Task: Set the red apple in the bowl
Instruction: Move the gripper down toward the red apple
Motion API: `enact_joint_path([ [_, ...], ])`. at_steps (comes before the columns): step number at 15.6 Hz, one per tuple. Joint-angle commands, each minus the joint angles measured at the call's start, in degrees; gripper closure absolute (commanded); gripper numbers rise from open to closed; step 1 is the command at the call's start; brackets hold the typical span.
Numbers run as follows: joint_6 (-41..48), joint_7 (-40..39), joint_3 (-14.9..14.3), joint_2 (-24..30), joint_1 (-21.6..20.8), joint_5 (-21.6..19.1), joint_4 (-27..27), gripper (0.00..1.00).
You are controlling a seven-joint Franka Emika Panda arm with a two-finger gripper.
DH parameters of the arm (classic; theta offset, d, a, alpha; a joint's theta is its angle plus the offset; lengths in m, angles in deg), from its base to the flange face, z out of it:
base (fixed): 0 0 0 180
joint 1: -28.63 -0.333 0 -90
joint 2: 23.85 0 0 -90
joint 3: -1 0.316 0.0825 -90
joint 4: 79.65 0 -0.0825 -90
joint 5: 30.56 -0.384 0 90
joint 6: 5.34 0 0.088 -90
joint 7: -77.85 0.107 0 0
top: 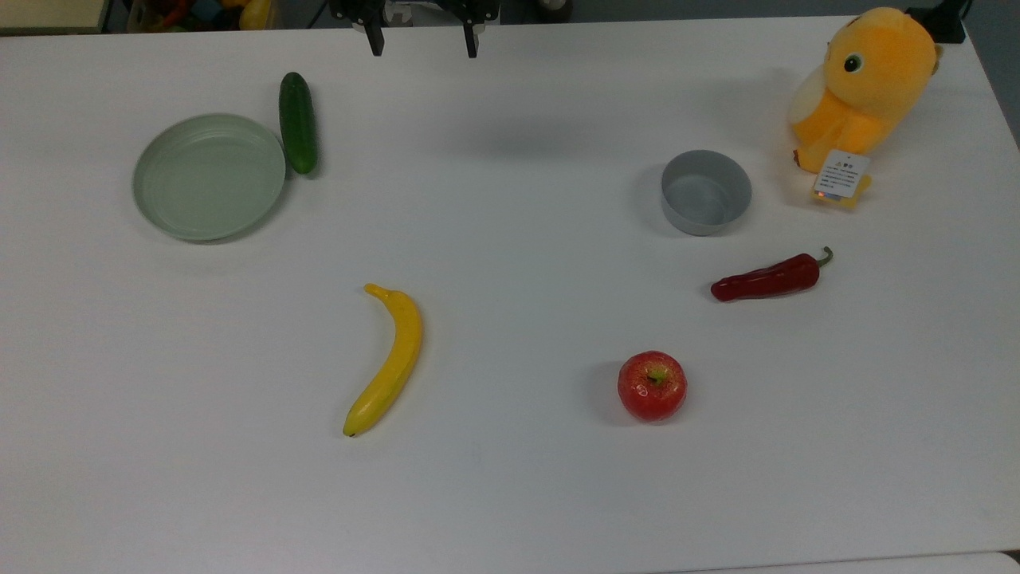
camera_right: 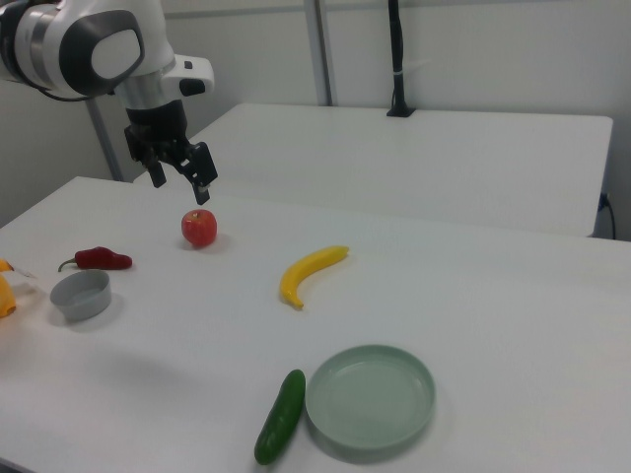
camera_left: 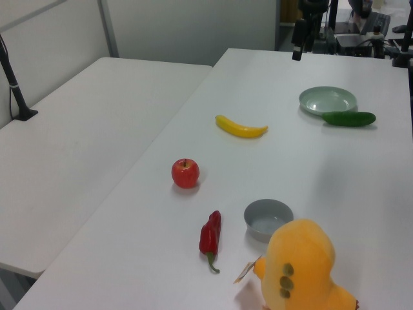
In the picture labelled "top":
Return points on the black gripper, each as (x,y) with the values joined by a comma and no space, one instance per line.
(351,9)

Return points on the red apple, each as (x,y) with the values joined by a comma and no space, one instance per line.
(652,388)

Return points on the grey bowl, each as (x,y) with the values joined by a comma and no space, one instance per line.
(705,195)

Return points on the green cucumber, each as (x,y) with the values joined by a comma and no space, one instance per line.
(298,123)

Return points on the box of colourful toys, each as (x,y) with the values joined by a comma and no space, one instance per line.
(199,12)

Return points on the pale green plate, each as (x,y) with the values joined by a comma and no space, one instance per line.
(209,177)

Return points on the yellow banana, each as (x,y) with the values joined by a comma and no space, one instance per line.
(394,363)

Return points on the wooden board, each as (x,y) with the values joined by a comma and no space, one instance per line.
(48,14)

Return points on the red chili pepper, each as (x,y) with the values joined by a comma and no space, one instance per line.
(769,281)

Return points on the white paper toy tag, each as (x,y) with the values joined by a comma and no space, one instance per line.
(841,174)

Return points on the yellow plush duck toy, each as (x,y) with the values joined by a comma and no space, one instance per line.
(872,80)

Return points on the black camera stand base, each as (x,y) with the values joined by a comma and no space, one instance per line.
(940,22)

